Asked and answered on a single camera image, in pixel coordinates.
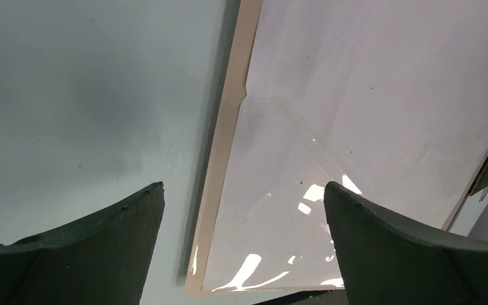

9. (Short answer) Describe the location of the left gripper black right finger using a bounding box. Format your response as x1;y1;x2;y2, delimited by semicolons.
324;181;488;304

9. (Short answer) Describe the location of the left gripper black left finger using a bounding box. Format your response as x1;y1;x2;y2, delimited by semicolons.
0;182;165;304

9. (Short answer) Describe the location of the brown cardboard folder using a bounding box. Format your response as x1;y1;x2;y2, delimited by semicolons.
184;0;488;297

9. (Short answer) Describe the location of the white paper sheet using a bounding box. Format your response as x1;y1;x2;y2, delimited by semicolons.
201;0;488;292

